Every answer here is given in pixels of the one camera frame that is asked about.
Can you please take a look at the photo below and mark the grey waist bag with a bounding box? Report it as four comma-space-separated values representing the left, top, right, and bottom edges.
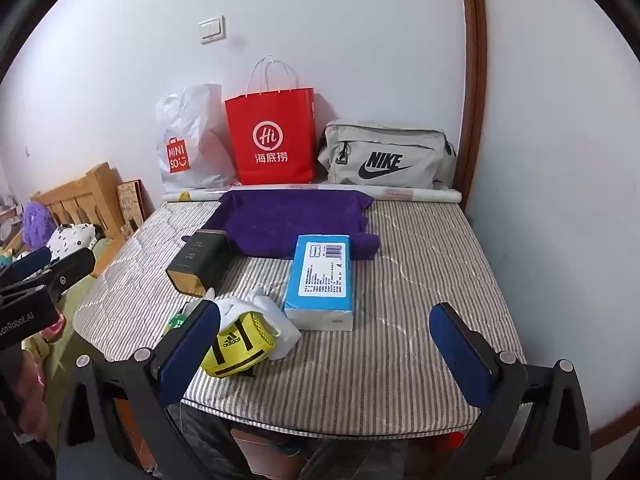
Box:
318, 120, 458, 191

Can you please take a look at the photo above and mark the green bedsheet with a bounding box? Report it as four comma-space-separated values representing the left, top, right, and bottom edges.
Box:
42, 237, 126, 361

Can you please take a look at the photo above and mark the person's left hand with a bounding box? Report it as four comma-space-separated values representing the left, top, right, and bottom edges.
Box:
12, 354, 48, 433

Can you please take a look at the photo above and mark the wooden headboard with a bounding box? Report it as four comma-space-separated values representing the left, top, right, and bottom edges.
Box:
32, 162, 126, 241

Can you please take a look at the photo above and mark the dark green box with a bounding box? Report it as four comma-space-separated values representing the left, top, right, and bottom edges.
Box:
166, 230, 232, 298

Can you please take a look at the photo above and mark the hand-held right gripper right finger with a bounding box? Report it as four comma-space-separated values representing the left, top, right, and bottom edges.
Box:
429, 301, 596, 480

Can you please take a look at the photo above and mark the brown wooden door frame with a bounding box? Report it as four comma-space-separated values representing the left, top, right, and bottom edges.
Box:
457, 0, 488, 211

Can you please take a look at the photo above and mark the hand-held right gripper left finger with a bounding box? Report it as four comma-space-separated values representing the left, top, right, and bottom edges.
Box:
55, 300, 236, 480

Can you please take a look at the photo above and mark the red paper bag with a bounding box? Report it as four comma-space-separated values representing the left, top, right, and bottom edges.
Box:
225, 56, 317, 186

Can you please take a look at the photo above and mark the brown picture book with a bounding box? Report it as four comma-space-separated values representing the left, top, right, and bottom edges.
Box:
116, 179, 148, 238

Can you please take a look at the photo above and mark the blue tissue pack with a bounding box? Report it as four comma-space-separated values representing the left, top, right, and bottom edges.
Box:
282, 234, 356, 332

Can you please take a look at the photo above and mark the white light switch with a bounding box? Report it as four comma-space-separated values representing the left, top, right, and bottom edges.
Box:
199, 17, 227, 45

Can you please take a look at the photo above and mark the green packet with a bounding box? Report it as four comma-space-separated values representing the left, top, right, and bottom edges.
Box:
165, 307, 190, 333

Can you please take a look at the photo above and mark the white plastic shopping bag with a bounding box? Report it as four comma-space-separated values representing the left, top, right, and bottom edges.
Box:
155, 83, 241, 193

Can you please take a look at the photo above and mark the purple towel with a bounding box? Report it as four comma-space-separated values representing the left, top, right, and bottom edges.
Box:
182, 187, 382, 261

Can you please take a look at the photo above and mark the polka dot pillow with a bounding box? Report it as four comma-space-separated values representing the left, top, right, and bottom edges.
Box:
46, 222, 101, 261

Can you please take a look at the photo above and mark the yellow small pouch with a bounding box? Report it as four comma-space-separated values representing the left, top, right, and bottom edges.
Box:
201, 311, 278, 378

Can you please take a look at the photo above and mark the rolled printed paper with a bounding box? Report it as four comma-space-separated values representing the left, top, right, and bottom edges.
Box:
162, 184, 462, 205

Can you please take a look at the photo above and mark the purple plush toy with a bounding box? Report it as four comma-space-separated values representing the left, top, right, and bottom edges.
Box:
22, 202, 56, 248

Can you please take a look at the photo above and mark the striped mattress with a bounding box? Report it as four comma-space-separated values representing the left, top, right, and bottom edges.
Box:
72, 199, 526, 438

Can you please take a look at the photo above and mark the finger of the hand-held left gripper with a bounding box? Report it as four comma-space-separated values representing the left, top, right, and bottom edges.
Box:
0, 248, 54, 288
27, 246, 97, 307

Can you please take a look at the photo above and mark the white foam net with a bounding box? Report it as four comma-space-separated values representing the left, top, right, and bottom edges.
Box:
212, 287, 302, 361

